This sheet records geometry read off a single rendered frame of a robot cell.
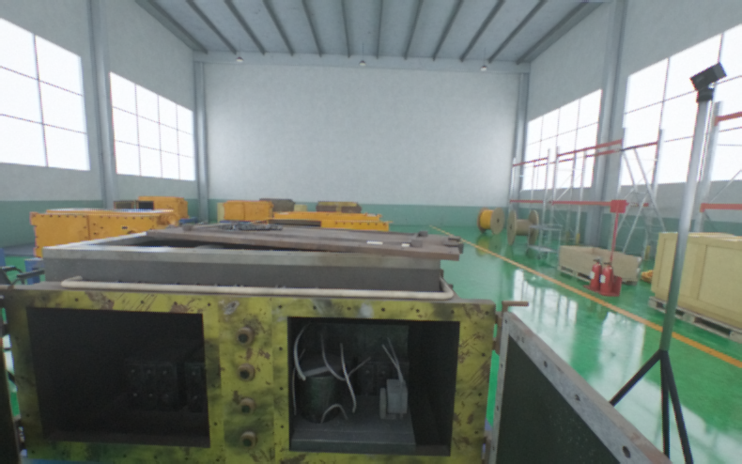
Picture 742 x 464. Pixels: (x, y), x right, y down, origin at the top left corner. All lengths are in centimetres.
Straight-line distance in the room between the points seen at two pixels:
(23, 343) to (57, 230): 383
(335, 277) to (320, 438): 52
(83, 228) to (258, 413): 415
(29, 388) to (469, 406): 137
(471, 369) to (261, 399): 65
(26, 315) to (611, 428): 145
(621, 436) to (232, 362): 90
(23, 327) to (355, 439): 108
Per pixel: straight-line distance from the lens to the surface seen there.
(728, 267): 542
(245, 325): 95
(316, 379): 107
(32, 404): 148
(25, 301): 135
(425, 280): 92
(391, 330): 121
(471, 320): 92
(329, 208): 943
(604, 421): 60
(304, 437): 113
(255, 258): 96
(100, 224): 478
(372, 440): 112
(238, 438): 117
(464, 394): 103
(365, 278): 90
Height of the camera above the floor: 153
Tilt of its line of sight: 7 degrees down
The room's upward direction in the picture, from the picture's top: 2 degrees clockwise
